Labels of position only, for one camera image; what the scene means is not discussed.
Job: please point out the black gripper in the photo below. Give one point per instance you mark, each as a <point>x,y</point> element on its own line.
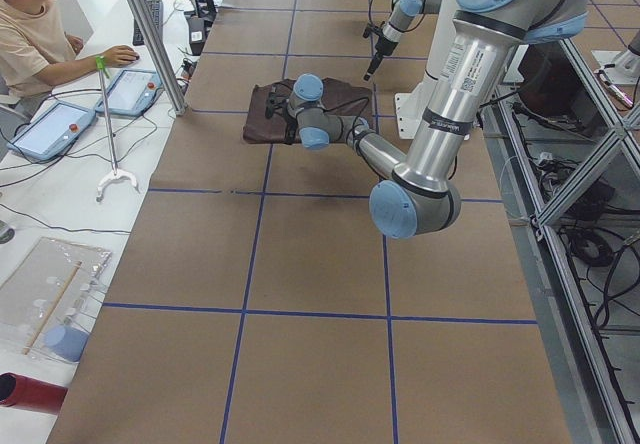
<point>381,46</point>
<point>290,123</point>

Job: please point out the dark brown t-shirt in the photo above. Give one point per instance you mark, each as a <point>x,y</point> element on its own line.
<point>338,113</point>

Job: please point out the neighbour robot arm base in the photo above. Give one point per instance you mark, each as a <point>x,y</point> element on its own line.
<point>619,67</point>

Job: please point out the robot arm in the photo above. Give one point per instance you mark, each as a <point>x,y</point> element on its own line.
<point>415,195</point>
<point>403,12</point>

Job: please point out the far teach pendant tablet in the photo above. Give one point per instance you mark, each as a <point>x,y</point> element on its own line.
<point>129,93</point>

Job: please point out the teach pendant tablet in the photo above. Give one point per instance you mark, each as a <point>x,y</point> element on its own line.
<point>129,93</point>
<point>52,132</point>

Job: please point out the brown paper table cover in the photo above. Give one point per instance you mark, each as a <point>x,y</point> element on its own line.
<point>256,302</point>

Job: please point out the near teach pendant tablet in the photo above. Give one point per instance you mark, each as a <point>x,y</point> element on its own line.
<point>52,132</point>

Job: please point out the seated person in beige shirt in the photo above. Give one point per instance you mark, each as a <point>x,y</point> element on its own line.
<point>37,54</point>

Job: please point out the cardboard sheet in plastic sleeve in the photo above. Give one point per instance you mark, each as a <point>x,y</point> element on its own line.
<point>48,258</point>

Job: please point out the light blue plastic cup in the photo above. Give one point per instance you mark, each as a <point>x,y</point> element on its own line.
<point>66,342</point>

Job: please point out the wooden dowel rod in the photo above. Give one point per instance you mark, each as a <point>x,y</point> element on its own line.
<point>54,303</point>

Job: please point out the dark red cylinder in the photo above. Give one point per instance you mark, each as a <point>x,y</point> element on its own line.
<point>26,393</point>

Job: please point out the aluminium vertical post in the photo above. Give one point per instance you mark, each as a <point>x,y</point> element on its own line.
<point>159,56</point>

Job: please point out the aluminium side frame rack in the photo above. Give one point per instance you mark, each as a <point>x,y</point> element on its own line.
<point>571,175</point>

